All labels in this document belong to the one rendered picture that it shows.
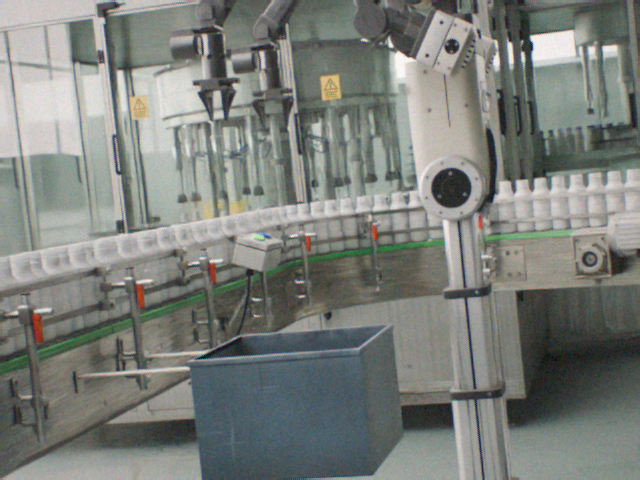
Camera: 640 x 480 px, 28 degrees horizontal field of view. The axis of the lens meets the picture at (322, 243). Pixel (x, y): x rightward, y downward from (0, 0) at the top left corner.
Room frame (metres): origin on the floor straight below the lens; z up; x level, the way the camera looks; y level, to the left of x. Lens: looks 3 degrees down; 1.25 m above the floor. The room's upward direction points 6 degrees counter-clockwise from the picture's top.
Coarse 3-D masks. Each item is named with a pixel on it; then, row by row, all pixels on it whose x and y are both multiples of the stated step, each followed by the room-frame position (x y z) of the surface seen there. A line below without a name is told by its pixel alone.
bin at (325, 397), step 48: (240, 336) 2.55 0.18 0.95; (288, 336) 2.53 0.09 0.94; (336, 336) 2.51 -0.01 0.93; (384, 336) 2.40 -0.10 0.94; (192, 384) 2.26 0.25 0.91; (240, 384) 2.24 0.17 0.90; (288, 384) 2.22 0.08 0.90; (336, 384) 2.20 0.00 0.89; (384, 384) 2.36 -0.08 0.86; (240, 432) 2.24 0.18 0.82; (288, 432) 2.22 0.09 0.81; (336, 432) 2.20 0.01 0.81; (384, 432) 2.32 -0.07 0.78
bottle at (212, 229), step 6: (210, 222) 3.33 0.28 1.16; (210, 228) 3.33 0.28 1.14; (216, 228) 3.34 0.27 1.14; (210, 234) 3.33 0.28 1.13; (216, 234) 3.33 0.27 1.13; (216, 246) 3.32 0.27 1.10; (222, 246) 3.33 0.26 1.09; (216, 252) 3.32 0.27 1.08; (222, 252) 3.33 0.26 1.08; (216, 258) 3.32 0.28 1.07; (222, 258) 3.33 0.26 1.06; (222, 276) 3.32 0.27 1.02; (222, 282) 3.33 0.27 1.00
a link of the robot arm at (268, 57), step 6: (258, 48) 3.52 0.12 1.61; (264, 48) 3.52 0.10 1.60; (270, 48) 3.51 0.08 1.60; (258, 54) 3.51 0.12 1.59; (264, 54) 3.49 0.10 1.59; (270, 54) 3.49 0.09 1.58; (276, 54) 3.50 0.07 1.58; (258, 60) 3.54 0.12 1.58; (264, 60) 3.49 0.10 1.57; (270, 60) 3.49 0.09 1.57; (276, 60) 3.50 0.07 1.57; (258, 66) 3.53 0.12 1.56; (264, 66) 3.49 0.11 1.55; (270, 66) 3.49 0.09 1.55; (276, 66) 3.50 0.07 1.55
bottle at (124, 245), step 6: (120, 240) 2.75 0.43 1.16; (126, 240) 2.76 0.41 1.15; (120, 246) 2.75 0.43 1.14; (126, 246) 2.76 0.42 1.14; (120, 252) 2.75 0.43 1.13; (126, 252) 2.75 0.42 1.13; (132, 252) 2.76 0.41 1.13; (126, 258) 2.74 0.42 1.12; (132, 258) 2.75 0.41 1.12; (138, 270) 2.77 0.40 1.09; (126, 276) 2.74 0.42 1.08; (138, 276) 2.76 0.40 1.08; (138, 300) 2.75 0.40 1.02
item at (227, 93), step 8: (216, 80) 3.05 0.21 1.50; (200, 88) 3.06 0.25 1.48; (208, 88) 3.06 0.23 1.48; (216, 88) 3.05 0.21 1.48; (224, 88) 3.05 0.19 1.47; (232, 88) 3.08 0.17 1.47; (224, 96) 3.05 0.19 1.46; (232, 96) 3.10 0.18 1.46; (224, 104) 3.06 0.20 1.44; (224, 112) 3.07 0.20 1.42
